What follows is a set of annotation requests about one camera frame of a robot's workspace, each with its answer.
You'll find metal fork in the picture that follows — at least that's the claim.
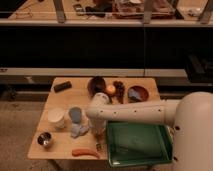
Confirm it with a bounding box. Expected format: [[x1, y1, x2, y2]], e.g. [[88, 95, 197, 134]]
[[96, 136, 102, 151]]

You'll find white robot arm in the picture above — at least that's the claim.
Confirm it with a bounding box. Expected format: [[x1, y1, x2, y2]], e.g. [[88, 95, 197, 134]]
[[86, 92, 213, 171]]

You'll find blue plastic cup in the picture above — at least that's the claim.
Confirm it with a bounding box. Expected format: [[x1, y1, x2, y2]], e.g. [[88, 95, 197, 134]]
[[69, 107, 82, 124]]

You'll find white paper cup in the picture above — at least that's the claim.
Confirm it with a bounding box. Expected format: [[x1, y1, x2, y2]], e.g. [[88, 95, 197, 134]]
[[48, 108, 65, 129]]

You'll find small steel cup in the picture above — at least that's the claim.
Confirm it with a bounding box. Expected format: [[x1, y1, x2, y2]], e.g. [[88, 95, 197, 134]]
[[37, 132, 53, 148]]

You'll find crumpled blue cloth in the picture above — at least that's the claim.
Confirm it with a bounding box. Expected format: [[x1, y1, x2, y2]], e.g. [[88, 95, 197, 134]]
[[71, 124, 89, 138]]

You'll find wooden table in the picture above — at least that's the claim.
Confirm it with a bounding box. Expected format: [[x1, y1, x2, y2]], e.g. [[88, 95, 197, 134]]
[[27, 77, 169, 171]]

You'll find green plastic tray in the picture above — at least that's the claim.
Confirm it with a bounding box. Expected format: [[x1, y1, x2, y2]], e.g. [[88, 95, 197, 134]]
[[106, 121, 172, 168]]

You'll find orange carrot toy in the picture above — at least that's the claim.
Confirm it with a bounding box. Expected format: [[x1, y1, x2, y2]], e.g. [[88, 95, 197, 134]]
[[71, 149, 100, 159]]

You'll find orange ball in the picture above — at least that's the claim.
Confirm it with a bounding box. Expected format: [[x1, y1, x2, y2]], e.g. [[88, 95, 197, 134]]
[[106, 85, 116, 96]]

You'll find dark brown bowl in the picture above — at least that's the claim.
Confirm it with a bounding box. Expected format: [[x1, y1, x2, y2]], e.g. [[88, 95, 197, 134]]
[[87, 76, 106, 98]]

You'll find dark grape bunch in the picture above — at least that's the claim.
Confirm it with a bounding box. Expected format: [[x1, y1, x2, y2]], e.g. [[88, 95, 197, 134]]
[[113, 81, 125, 104]]

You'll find red bowl with blue item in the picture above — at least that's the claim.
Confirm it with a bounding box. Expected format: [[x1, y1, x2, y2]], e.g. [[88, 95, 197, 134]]
[[128, 86, 149, 102]]

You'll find black rectangular block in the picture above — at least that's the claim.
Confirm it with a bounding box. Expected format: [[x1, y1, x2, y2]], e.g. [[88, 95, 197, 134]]
[[54, 81, 72, 93]]

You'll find black device right background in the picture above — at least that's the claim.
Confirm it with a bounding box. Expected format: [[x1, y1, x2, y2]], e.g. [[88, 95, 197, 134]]
[[185, 55, 213, 83]]

